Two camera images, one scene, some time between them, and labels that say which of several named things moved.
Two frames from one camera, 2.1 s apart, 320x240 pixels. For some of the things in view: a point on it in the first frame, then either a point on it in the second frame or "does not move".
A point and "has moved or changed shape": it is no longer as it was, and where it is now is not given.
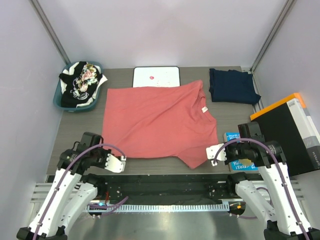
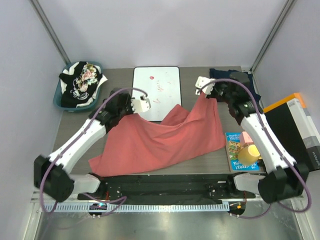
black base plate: (161, 189) does not move
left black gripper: (106, 151) → (128, 101)
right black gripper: (229, 158) → (217, 83)
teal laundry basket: (79, 87) does not move
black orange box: (289, 123) does not move
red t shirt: (175, 122) has moved or changed shape
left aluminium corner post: (36, 5) does not move
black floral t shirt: (81, 84) does not move
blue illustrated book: (235, 166) does not move
